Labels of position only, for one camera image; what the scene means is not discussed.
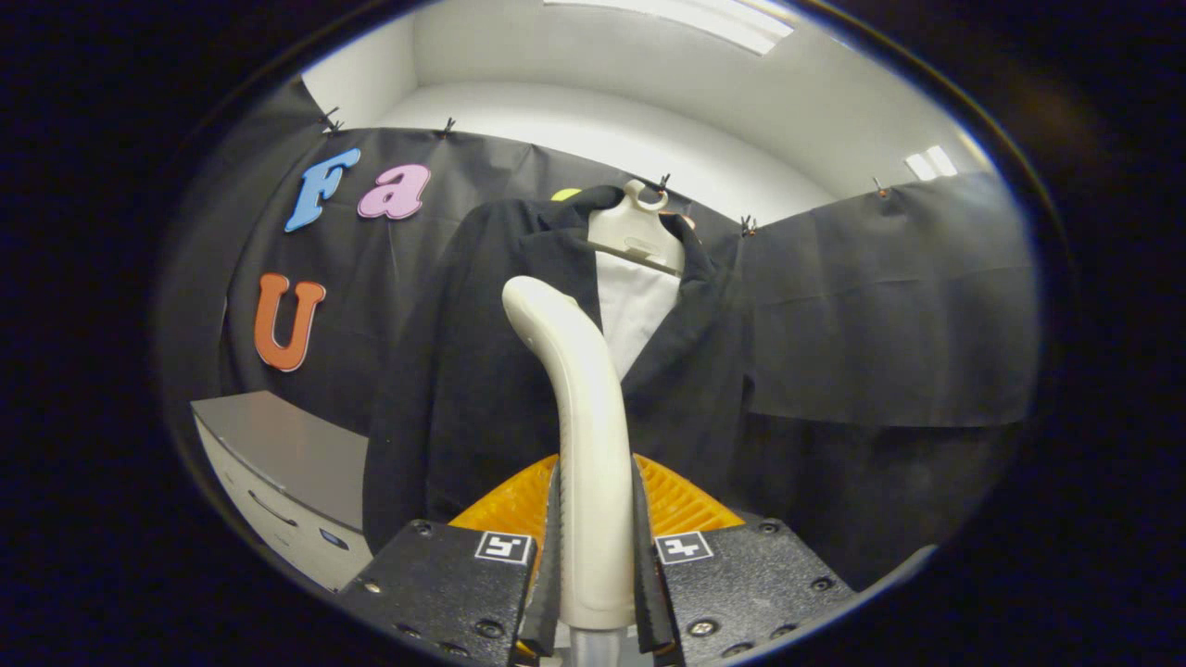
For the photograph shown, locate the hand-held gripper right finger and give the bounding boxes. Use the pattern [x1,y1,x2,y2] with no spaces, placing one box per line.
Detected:
[633,452,860,667]

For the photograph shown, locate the white plastic hanger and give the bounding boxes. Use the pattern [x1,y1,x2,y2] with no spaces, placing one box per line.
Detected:
[586,180,688,277]

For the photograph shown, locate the grey cabinet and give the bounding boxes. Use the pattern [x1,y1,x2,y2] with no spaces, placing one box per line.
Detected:
[190,389,374,594]

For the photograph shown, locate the black blazer jacket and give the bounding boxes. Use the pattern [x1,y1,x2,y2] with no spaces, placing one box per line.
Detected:
[361,185,753,557]

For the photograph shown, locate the white garment steamer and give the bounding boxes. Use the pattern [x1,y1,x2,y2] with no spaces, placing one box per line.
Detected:
[501,275,640,667]

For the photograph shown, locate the black backdrop cloth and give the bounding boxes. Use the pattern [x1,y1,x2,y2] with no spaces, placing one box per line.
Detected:
[158,79,1039,594]

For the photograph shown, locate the small ceiling light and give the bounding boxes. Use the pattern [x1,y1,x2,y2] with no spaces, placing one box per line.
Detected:
[903,144,960,182]

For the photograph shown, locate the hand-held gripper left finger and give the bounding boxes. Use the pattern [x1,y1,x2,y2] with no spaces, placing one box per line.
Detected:
[335,452,563,667]

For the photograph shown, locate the white shirt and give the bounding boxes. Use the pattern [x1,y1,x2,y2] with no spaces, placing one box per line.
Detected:
[593,248,684,381]

